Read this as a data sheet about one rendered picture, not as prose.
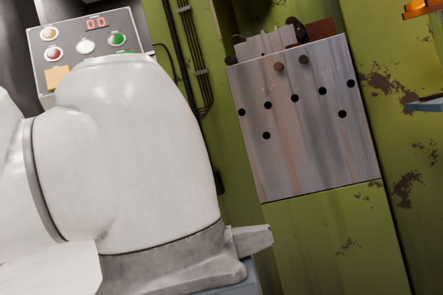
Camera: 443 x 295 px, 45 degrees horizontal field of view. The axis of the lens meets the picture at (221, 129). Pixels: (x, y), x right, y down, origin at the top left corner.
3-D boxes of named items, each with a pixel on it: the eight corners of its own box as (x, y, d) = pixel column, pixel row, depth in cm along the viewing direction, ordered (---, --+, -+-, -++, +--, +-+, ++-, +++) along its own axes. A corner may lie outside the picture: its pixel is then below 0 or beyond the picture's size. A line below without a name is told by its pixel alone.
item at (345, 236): (420, 328, 161) (382, 178, 159) (297, 346, 171) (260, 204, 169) (405, 265, 215) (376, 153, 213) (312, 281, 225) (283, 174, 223)
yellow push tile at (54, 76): (73, 83, 161) (68, 64, 164) (48, 89, 159) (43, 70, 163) (74, 86, 162) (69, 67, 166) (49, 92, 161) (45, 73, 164)
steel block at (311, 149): (382, 178, 159) (344, 32, 158) (260, 203, 169) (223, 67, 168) (375, 152, 213) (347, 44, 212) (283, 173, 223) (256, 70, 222)
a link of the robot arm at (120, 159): (230, 226, 57) (177, 27, 57) (62, 273, 56) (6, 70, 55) (218, 204, 74) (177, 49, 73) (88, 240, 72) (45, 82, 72)
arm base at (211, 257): (284, 271, 56) (271, 220, 56) (79, 325, 56) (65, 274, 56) (269, 232, 74) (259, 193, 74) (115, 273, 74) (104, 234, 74)
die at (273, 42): (298, 47, 168) (291, 21, 168) (238, 64, 173) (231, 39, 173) (310, 53, 208) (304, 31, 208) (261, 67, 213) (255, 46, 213)
